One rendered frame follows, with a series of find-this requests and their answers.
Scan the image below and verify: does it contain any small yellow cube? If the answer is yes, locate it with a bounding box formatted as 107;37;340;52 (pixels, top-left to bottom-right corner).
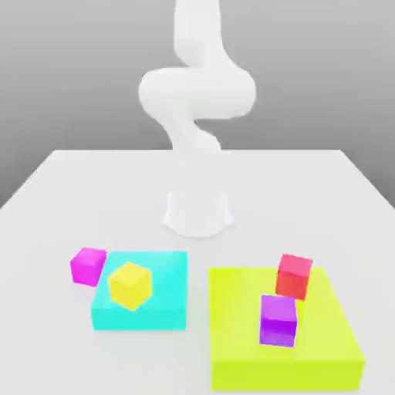
108;261;154;312

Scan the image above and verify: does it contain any small red cube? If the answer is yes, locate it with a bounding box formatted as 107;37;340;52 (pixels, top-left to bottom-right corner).
275;253;313;301

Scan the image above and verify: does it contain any small magenta cube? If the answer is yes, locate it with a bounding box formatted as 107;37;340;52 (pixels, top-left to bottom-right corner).
69;247;108;288

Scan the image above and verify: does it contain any small purple cube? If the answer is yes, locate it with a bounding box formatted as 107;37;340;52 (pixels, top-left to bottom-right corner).
258;294;298;349

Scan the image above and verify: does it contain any large cyan box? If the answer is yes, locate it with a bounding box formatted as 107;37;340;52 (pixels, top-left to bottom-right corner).
89;250;188;332

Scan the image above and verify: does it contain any large lime box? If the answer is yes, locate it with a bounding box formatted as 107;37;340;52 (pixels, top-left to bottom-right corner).
208;267;366;392

